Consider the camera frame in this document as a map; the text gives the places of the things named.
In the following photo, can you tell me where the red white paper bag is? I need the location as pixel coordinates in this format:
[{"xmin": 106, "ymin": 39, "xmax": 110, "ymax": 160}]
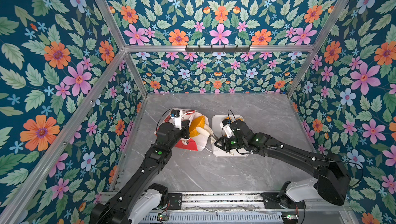
[{"xmin": 154, "ymin": 108, "xmax": 217, "ymax": 151}]

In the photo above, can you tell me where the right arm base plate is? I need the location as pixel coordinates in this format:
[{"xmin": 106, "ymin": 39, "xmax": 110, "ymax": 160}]
[{"xmin": 260, "ymin": 192, "xmax": 306, "ymax": 210}]

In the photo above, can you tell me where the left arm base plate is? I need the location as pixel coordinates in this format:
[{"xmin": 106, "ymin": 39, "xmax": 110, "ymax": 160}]
[{"xmin": 140, "ymin": 192, "xmax": 183, "ymax": 211}]

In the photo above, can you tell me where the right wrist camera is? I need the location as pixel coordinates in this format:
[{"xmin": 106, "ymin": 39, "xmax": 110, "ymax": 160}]
[{"xmin": 220, "ymin": 122, "xmax": 234, "ymax": 138}]

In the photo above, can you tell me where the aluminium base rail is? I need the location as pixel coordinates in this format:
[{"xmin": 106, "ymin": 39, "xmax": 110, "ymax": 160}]
[{"xmin": 92, "ymin": 190, "xmax": 350, "ymax": 212}]

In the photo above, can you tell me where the white rectangular tray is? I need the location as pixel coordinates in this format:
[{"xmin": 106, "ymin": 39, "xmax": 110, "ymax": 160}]
[{"xmin": 211, "ymin": 115, "xmax": 249, "ymax": 158}]

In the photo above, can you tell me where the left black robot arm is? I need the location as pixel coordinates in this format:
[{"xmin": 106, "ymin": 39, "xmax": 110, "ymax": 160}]
[{"xmin": 90, "ymin": 120, "xmax": 190, "ymax": 224}]

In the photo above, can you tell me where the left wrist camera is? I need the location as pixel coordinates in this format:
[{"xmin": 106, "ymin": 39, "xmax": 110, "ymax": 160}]
[{"xmin": 171, "ymin": 109, "xmax": 183, "ymax": 130}]

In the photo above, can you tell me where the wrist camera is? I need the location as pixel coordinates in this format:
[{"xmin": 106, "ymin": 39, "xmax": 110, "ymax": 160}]
[
  {"xmin": 220, "ymin": 122, "xmax": 234, "ymax": 138},
  {"xmin": 171, "ymin": 109, "xmax": 183, "ymax": 130}
]

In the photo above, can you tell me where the black hook rail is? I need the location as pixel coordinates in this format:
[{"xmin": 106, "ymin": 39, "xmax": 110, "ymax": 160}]
[{"xmin": 185, "ymin": 45, "xmax": 251, "ymax": 54}]

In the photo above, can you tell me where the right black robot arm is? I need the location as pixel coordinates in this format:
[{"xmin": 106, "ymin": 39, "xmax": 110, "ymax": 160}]
[{"xmin": 194, "ymin": 119, "xmax": 351, "ymax": 208}]

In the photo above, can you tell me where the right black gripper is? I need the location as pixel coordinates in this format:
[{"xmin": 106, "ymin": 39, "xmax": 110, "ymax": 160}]
[{"xmin": 212, "ymin": 135, "xmax": 247, "ymax": 151}]

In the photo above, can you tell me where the yellow oval fake bread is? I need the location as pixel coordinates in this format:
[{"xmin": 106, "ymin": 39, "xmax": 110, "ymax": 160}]
[{"xmin": 189, "ymin": 116, "xmax": 206, "ymax": 137}]

